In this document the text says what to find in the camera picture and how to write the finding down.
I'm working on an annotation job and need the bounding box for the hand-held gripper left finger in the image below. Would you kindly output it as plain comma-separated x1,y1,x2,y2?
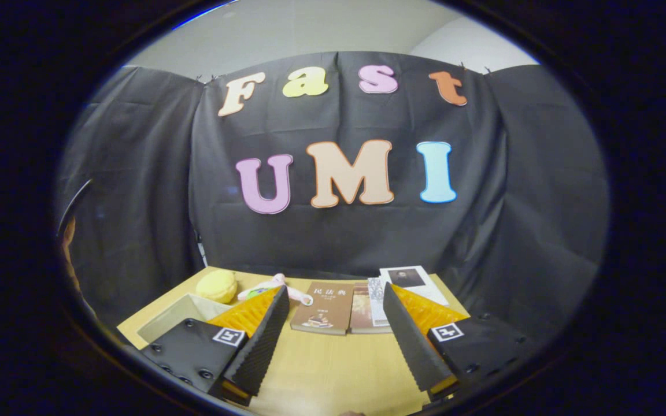
138,284,291,406

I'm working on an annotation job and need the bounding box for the brown patterned book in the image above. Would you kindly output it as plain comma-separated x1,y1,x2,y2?
349,282,393,335

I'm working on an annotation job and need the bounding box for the black backdrop cloth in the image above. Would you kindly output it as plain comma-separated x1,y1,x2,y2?
55,51,610,347

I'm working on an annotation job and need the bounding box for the brown book with illustrated cover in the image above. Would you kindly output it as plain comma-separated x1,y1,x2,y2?
290,281,356,336

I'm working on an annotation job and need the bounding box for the white book with dark portrait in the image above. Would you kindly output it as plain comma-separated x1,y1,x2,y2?
379,265,450,307

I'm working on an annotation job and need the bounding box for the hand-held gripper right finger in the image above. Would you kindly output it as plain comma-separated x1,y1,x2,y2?
383,281,537,402

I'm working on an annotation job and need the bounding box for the yellow plush toy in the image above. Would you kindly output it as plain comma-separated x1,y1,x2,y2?
195,270,239,305

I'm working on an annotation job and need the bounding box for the white book with patterned cover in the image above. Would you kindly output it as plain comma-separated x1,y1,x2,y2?
367,276,392,328

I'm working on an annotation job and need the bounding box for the pink and green plush toy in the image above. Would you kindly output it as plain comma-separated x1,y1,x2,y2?
237,273,315,306

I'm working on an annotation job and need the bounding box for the beige fabric storage box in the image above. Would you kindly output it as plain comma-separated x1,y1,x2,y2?
136,293,233,345

